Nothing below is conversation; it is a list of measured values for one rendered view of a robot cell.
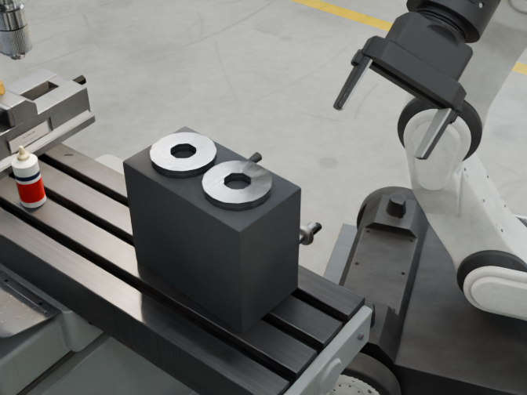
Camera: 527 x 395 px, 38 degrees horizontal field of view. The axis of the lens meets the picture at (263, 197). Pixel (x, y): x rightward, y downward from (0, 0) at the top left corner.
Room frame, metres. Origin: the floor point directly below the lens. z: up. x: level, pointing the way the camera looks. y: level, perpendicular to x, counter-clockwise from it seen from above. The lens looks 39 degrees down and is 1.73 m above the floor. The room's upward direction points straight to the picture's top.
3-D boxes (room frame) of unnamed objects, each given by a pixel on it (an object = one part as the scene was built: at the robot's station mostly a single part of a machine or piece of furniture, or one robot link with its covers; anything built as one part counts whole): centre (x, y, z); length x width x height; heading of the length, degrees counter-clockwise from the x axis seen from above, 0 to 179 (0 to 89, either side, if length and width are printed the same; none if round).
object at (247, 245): (0.81, 0.07, 1.03); 0.22 x 0.12 x 0.20; 48
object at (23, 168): (0.98, 0.38, 0.99); 0.04 x 0.04 x 0.11
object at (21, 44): (1.00, 0.36, 1.23); 0.05 x 0.05 x 0.06
